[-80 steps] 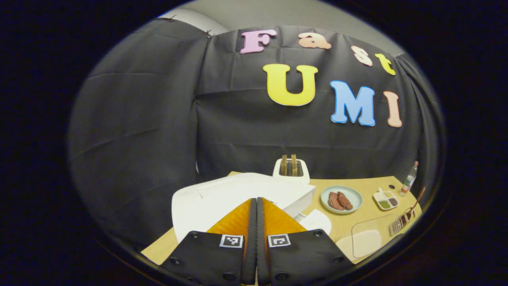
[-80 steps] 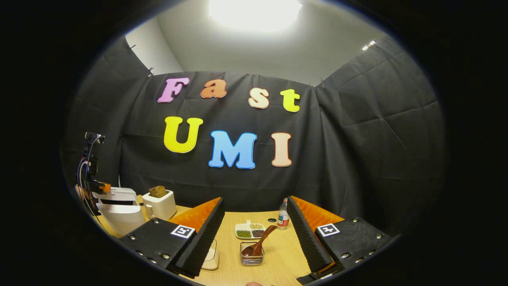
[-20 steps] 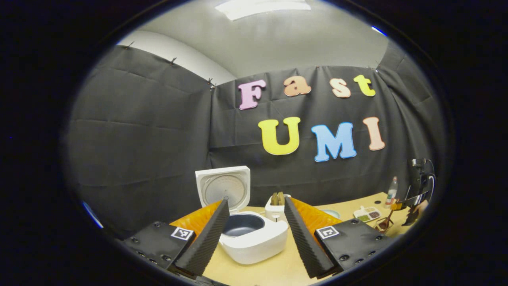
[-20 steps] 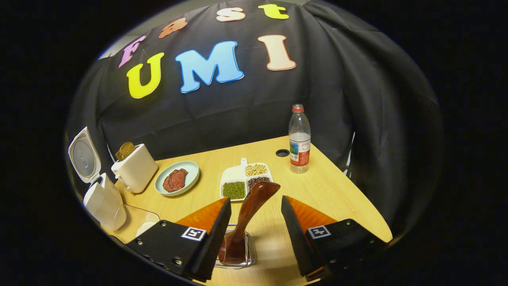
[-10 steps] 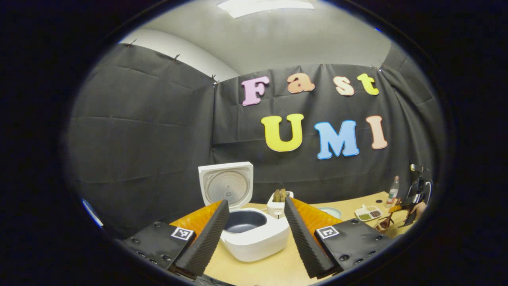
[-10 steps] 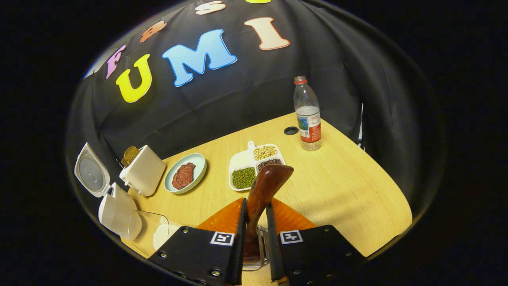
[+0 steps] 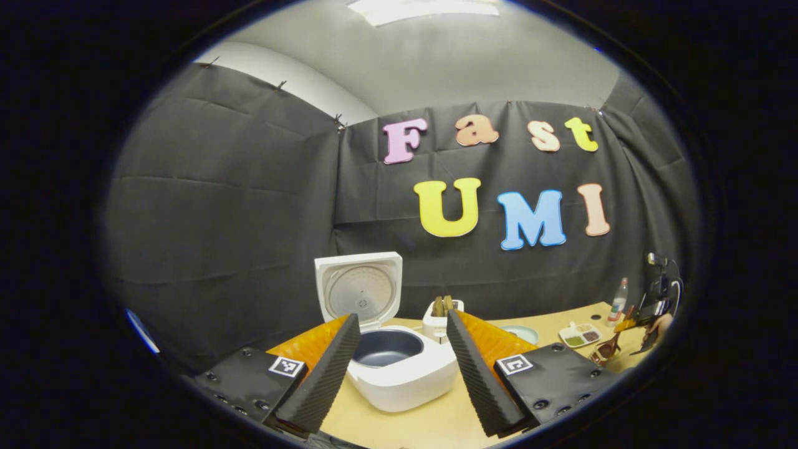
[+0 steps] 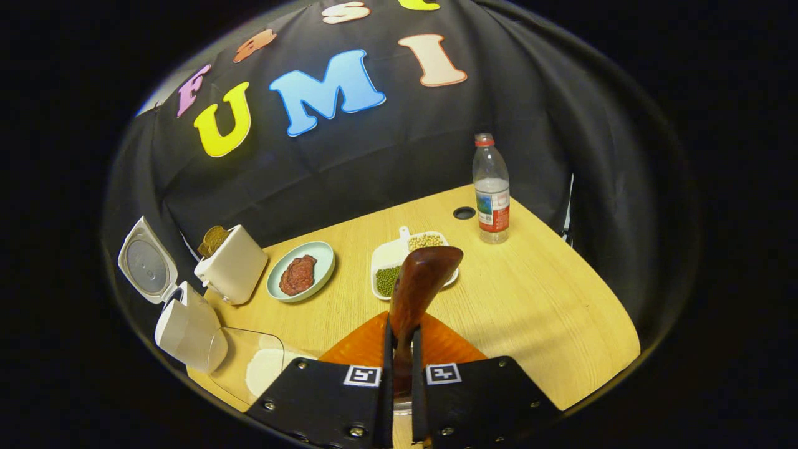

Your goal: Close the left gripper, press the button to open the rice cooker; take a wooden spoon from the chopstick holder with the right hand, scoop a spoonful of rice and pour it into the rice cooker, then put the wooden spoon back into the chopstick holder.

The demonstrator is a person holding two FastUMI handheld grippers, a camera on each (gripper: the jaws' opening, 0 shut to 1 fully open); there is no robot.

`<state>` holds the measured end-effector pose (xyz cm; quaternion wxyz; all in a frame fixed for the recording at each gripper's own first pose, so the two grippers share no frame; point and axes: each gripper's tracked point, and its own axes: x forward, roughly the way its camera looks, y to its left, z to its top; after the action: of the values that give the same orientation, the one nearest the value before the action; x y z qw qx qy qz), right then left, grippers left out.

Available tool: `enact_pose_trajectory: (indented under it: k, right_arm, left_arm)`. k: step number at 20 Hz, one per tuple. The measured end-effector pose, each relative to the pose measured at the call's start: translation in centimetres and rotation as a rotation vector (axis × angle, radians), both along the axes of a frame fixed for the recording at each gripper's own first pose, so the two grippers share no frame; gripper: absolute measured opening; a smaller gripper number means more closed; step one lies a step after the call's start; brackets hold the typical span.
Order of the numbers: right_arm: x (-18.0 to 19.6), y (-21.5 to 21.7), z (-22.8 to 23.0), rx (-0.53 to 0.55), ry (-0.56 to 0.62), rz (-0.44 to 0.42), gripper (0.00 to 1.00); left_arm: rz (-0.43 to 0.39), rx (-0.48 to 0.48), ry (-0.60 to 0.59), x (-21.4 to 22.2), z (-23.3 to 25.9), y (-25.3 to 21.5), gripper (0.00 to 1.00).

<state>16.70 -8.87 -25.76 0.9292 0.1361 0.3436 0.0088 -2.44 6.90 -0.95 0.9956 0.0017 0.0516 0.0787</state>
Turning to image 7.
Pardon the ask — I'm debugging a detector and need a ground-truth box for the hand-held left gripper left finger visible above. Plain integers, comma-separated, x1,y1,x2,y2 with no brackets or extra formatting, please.
186,312,362,438

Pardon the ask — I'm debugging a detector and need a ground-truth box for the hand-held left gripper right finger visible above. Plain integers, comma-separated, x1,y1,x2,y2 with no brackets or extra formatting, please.
445,308,624,438

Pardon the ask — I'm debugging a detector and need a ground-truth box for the white divided bean dish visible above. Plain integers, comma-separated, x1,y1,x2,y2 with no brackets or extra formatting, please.
559,322,602,349

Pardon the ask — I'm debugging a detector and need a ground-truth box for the white rice cooker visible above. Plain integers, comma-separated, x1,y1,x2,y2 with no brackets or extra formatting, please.
314,251,459,413

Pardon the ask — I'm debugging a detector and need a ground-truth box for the white toaster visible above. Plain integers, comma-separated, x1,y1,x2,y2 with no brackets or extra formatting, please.
422,299,465,344

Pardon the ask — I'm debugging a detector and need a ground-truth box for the large ceiling light panel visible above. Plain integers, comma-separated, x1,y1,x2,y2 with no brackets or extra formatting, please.
348,0,501,27

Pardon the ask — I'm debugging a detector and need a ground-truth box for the clear plastic water bottle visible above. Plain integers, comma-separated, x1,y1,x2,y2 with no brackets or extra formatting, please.
608,278,629,326

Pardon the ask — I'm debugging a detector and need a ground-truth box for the black backdrop cloth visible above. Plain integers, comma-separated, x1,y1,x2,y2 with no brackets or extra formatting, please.
103,62,699,375

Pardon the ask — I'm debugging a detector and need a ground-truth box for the pale green plate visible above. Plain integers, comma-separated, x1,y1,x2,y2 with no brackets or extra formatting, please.
499,324,539,347

